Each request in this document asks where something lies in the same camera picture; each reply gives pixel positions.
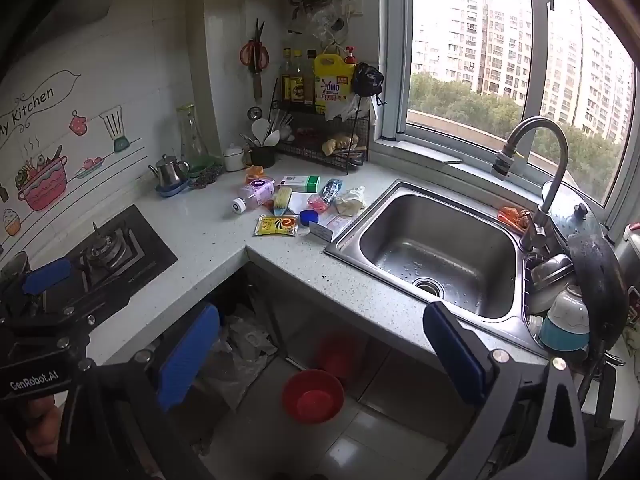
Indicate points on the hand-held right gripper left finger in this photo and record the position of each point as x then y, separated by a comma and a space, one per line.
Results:
187, 360

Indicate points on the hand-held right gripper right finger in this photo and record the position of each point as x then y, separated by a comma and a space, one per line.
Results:
457, 360

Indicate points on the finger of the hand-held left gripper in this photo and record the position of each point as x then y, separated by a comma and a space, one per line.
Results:
45, 275

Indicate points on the red plastic bucket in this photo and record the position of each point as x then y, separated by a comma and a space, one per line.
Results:
312, 395

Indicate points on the yellow foil sachet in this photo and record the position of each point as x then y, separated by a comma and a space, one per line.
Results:
276, 225

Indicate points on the purple and white bottle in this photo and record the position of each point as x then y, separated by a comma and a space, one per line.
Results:
255, 195

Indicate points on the white box with pink bottle picture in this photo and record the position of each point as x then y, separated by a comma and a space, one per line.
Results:
327, 227

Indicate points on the yellow brush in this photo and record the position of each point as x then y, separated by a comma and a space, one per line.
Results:
282, 198

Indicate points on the blue round lid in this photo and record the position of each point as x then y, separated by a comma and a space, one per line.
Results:
309, 216

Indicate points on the white paper towel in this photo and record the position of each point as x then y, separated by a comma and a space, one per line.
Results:
301, 203

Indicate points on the orange packet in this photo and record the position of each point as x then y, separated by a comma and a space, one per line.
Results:
255, 172

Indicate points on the pink plastic bag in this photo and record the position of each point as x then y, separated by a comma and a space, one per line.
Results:
317, 203

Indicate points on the green and white box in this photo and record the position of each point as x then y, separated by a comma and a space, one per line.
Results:
299, 183

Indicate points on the blue pack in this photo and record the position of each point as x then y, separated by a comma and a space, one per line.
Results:
331, 191

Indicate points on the person's left hand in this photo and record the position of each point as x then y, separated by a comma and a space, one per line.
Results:
42, 422

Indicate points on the white woven sack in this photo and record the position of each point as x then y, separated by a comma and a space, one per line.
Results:
235, 350

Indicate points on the stainless steel sink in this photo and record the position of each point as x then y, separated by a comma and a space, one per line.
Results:
450, 260

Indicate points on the black gas stove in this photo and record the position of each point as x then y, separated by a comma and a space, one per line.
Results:
145, 245

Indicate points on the teal and white bowl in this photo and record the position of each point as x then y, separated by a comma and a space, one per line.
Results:
567, 320

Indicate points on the steel bowl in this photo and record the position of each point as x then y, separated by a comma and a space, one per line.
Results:
552, 267

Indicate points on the blue saucer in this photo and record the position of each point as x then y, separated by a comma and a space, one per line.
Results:
170, 192

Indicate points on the orange cloth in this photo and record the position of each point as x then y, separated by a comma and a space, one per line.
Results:
514, 217

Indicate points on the black wok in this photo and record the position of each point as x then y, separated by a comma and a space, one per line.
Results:
600, 290

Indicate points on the steel teapot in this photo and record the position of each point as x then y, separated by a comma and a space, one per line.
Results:
170, 172

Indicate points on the dark scouring pad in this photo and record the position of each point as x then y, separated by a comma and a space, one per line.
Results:
206, 177

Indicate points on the pot lid with black knob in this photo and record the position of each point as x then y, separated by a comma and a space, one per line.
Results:
575, 212

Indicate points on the crumpled white plastic bag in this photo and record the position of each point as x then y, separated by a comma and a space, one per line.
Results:
350, 201

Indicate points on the rice cooker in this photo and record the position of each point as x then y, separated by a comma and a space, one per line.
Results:
631, 260

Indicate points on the clear glass jar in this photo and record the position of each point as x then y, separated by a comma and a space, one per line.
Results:
190, 135

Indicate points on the white ceramic jar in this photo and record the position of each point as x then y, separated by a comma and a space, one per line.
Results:
233, 159

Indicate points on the black utensil cup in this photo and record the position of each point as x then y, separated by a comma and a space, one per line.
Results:
263, 158

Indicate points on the curved steel faucet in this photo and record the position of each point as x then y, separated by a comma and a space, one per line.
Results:
555, 160

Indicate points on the white ladle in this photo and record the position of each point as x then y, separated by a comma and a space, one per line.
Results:
260, 130

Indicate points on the light brown ginger piece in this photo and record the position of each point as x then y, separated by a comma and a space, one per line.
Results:
347, 140
330, 148

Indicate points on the red packets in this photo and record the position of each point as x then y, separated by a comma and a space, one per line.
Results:
310, 136

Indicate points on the green trees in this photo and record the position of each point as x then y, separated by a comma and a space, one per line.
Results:
460, 100

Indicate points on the black bag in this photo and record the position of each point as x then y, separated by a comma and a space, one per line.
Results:
367, 80

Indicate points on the dark sauce bottle yellow label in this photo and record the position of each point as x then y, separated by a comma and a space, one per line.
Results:
298, 85
310, 82
286, 82

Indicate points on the yellow detergent jug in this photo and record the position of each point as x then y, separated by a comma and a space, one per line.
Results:
334, 85

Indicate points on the window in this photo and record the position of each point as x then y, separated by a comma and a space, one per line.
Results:
395, 60

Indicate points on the red capped bottle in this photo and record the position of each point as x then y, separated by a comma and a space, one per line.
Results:
350, 55

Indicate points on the apartment buildings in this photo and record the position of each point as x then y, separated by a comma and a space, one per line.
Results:
500, 35

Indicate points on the clear hanging plastic bag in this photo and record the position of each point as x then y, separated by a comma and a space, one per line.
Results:
327, 22

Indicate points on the kitchen wall sticker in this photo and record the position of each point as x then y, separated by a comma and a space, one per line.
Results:
42, 185

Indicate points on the white wall socket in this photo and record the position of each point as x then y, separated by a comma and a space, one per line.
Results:
354, 6

